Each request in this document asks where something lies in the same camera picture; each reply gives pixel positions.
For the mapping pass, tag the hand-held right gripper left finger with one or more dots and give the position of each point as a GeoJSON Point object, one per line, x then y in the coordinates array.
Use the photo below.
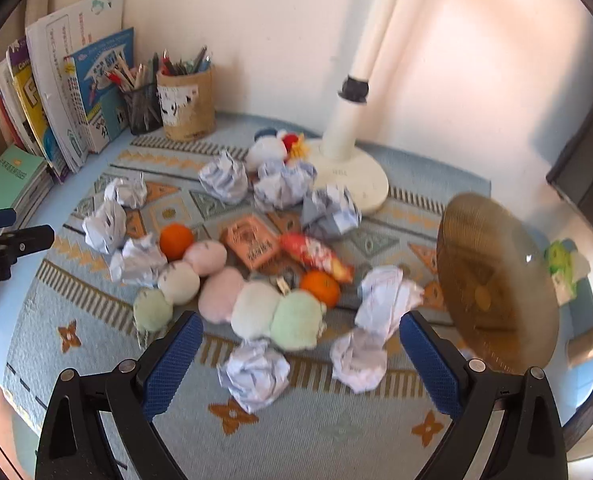
{"type": "Point", "coordinates": [176, 360]}

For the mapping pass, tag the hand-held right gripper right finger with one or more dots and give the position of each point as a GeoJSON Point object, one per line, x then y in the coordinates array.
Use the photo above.
{"type": "Point", "coordinates": [429, 365]}

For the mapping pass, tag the paper ball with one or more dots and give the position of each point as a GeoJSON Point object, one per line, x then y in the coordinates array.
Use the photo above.
{"type": "Point", "coordinates": [224, 177]}
{"type": "Point", "coordinates": [104, 227]}
{"type": "Point", "coordinates": [359, 357]}
{"type": "Point", "coordinates": [137, 260]}
{"type": "Point", "coordinates": [329, 212]}
{"type": "Point", "coordinates": [281, 182]}
{"type": "Point", "coordinates": [386, 302]}
{"type": "Point", "coordinates": [126, 191]}
{"type": "Point", "coordinates": [256, 377]}

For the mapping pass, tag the large three-ball plush dango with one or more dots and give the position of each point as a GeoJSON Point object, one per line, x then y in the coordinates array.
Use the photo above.
{"type": "Point", "coordinates": [256, 310]}

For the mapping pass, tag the round woven basket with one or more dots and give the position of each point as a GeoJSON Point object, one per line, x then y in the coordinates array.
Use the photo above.
{"type": "Point", "coordinates": [496, 285]}

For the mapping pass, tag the orange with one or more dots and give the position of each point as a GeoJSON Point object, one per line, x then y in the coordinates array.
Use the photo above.
{"type": "Point", "coordinates": [176, 241]}
{"type": "Point", "coordinates": [320, 287]}

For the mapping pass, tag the pink card box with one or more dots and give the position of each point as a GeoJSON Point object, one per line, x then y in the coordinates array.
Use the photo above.
{"type": "Point", "coordinates": [254, 245]}

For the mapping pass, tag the white plush duck toy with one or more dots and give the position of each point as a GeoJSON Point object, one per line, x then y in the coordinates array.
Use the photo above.
{"type": "Point", "coordinates": [266, 149]}

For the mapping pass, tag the stack of green notebooks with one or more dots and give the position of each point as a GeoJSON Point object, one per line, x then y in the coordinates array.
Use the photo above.
{"type": "Point", "coordinates": [11, 175]}

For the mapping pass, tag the patterned table mat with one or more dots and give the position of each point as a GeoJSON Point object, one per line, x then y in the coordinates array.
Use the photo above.
{"type": "Point", "coordinates": [326, 425]}

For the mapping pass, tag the row of books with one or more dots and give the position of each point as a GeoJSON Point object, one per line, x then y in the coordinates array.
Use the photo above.
{"type": "Point", "coordinates": [51, 85]}

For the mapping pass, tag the red snack packet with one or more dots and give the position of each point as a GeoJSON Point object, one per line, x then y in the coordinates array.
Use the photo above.
{"type": "Point", "coordinates": [316, 257]}

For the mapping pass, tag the green toy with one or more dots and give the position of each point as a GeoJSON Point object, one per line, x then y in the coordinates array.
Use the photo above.
{"type": "Point", "coordinates": [564, 265]}

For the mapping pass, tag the black mesh pen holder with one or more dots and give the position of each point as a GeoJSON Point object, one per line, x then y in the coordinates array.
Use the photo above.
{"type": "Point", "coordinates": [141, 107]}

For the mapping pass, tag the bundle of pencils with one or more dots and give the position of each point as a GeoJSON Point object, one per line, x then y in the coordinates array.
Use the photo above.
{"type": "Point", "coordinates": [131, 75]}

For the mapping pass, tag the white pole stand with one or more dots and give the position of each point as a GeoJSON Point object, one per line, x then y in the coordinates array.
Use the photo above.
{"type": "Point", "coordinates": [356, 175]}

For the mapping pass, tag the bundle of pens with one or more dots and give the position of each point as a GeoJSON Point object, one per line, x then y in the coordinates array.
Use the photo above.
{"type": "Point", "coordinates": [184, 65]}

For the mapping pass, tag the dark furniture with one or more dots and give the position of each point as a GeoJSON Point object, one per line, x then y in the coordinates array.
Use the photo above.
{"type": "Point", "coordinates": [584, 160]}

